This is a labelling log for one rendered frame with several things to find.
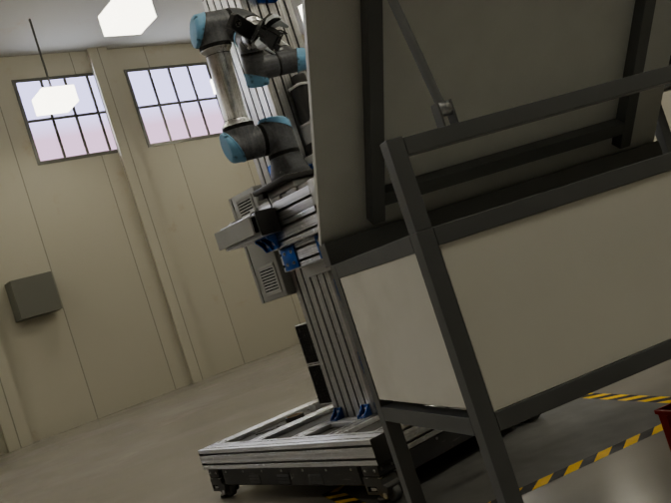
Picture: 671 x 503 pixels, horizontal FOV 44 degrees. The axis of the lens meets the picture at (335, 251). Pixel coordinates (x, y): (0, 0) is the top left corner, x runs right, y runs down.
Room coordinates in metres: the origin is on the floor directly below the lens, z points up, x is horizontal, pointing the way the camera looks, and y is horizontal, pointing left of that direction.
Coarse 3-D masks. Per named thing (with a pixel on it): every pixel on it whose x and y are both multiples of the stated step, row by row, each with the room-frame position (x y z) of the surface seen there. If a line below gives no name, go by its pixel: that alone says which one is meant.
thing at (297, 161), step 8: (280, 152) 2.92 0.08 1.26; (288, 152) 2.92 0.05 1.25; (296, 152) 2.94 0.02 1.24; (272, 160) 2.94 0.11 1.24; (280, 160) 2.92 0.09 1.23; (288, 160) 2.91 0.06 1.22; (296, 160) 2.92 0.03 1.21; (304, 160) 2.95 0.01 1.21; (272, 168) 2.94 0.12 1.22; (280, 168) 2.91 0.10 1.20; (288, 168) 2.91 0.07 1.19; (296, 168) 2.91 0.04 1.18; (304, 168) 2.92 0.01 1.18; (272, 176) 2.94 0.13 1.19; (280, 176) 2.91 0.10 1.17
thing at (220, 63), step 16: (192, 16) 2.85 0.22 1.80; (208, 16) 2.82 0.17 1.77; (224, 16) 2.84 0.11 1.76; (192, 32) 2.86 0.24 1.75; (208, 32) 2.82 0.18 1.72; (224, 32) 2.84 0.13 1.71; (208, 48) 2.83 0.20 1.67; (224, 48) 2.85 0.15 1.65; (208, 64) 2.88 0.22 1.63; (224, 64) 2.85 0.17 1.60; (224, 80) 2.86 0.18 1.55; (224, 96) 2.86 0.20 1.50; (240, 96) 2.89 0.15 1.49; (224, 112) 2.88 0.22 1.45; (240, 112) 2.88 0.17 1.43; (224, 128) 2.88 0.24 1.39; (240, 128) 2.86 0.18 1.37; (256, 128) 2.90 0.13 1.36; (224, 144) 2.90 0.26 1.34; (240, 144) 2.86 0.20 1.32; (256, 144) 2.88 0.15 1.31; (240, 160) 2.89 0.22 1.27
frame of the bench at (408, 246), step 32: (544, 192) 1.78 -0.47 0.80; (576, 192) 1.81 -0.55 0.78; (448, 224) 1.70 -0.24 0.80; (480, 224) 1.73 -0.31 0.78; (384, 256) 1.87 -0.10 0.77; (416, 256) 1.71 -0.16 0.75; (448, 288) 1.69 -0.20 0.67; (352, 320) 2.21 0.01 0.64; (448, 320) 1.68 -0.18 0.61; (448, 352) 1.71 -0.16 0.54; (640, 352) 1.82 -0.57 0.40; (480, 384) 1.69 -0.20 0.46; (576, 384) 1.76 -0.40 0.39; (608, 384) 1.78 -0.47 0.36; (384, 416) 2.20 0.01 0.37; (416, 416) 1.98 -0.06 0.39; (448, 416) 1.81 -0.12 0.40; (480, 416) 1.68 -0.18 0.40; (512, 416) 1.70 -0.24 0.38; (480, 448) 1.71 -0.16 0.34; (416, 480) 2.22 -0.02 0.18; (512, 480) 1.69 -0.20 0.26
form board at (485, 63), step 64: (320, 0) 1.86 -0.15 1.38; (384, 0) 1.94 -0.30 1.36; (448, 0) 2.02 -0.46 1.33; (512, 0) 2.10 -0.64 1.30; (576, 0) 2.19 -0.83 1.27; (320, 64) 1.95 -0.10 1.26; (384, 64) 2.03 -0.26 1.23; (448, 64) 2.12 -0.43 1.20; (512, 64) 2.21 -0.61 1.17; (576, 64) 2.32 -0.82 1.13; (320, 128) 2.05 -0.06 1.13; (384, 128) 2.14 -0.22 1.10; (512, 128) 2.34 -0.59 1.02; (576, 128) 2.45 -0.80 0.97; (640, 128) 2.58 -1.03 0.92; (320, 192) 2.16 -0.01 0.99; (448, 192) 2.36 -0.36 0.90
